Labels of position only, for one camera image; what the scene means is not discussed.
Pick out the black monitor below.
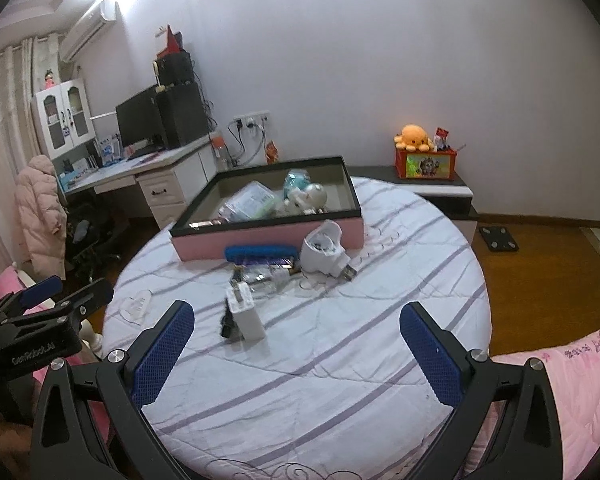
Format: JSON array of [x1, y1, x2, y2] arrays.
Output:
[[115, 85, 166, 152]]

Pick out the wall power outlets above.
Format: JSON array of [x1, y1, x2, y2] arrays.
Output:
[[232, 110, 271, 129]]

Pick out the water bottle with orange cap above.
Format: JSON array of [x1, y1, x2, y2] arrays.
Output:
[[211, 131, 229, 171]]

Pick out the white desk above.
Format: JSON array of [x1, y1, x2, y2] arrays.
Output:
[[55, 137, 219, 233]]

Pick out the pink box with black rim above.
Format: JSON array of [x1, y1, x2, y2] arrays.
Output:
[[170, 156, 364, 262]]

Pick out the black computer tower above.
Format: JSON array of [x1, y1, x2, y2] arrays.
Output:
[[156, 82, 210, 150]]

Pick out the white striped sheet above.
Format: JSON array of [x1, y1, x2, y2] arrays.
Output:
[[102, 176, 493, 480]]

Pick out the red triangular ornament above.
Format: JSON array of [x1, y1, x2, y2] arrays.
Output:
[[156, 24, 184, 56]]

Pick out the black speaker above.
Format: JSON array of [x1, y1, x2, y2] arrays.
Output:
[[156, 52, 193, 86]]

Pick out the white charger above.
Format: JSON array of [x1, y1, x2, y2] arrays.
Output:
[[225, 282, 267, 343]]

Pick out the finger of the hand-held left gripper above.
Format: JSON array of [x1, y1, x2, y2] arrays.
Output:
[[0, 275, 64, 318], [2, 277, 116, 329]]

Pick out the pale curtain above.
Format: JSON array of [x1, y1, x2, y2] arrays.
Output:
[[0, 34, 61, 281]]

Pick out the white glass door cabinet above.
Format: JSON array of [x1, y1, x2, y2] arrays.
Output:
[[31, 79, 95, 161]]

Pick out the blue flat brush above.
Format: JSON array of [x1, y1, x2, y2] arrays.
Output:
[[225, 244, 297, 264]]

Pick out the clear small plastic bag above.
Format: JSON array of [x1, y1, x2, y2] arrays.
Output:
[[230, 266, 301, 294]]

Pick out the white air conditioner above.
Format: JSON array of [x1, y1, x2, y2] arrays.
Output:
[[60, 0, 118, 63]]

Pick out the white plug night light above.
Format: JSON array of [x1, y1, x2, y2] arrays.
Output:
[[300, 220, 359, 281]]

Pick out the orange printed box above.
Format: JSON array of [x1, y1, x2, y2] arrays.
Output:
[[396, 147, 456, 181]]

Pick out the teal round container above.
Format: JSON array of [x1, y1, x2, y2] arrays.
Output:
[[284, 169, 312, 193]]

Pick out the pink puffer jacket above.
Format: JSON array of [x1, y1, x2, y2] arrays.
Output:
[[15, 155, 69, 281]]

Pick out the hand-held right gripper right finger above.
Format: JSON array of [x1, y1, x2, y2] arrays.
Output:
[[399, 301, 563, 480]]

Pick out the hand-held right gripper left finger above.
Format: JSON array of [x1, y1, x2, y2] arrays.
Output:
[[29, 300, 196, 480]]

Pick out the black floor scale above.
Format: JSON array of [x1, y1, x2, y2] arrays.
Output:
[[478, 226, 521, 253]]

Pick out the clear plastic case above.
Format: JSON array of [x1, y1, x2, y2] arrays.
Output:
[[223, 181, 276, 222]]

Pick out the pink printed quilt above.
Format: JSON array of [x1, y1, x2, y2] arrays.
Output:
[[460, 310, 600, 480]]

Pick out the purple small packet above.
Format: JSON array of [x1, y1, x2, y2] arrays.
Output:
[[240, 259, 296, 271]]

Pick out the low cabinet with dark top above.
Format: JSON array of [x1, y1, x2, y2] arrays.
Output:
[[350, 165, 481, 221]]

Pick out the orange octopus plush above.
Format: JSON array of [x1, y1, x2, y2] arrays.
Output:
[[393, 125, 435, 151]]

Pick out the black office chair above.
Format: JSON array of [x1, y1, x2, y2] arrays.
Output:
[[65, 200, 124, 281]]

